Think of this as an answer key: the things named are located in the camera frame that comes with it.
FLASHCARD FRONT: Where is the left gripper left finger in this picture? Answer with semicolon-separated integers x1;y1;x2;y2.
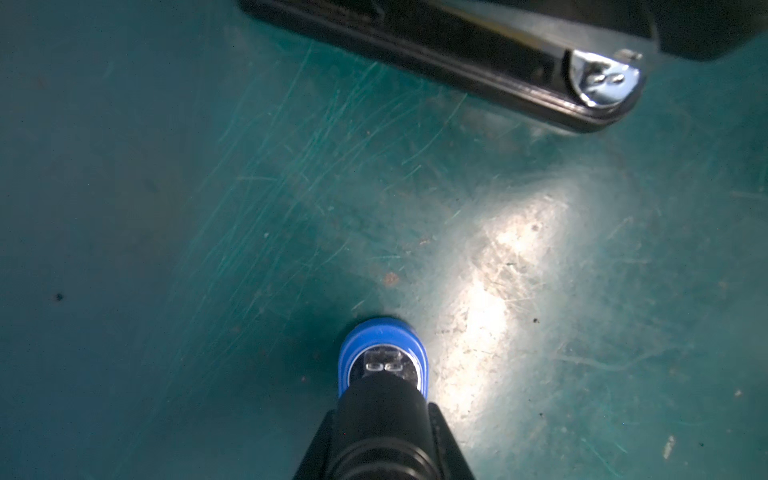
293;410;335;480

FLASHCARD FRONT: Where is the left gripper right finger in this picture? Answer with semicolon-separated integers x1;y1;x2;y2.
428;402;475;480

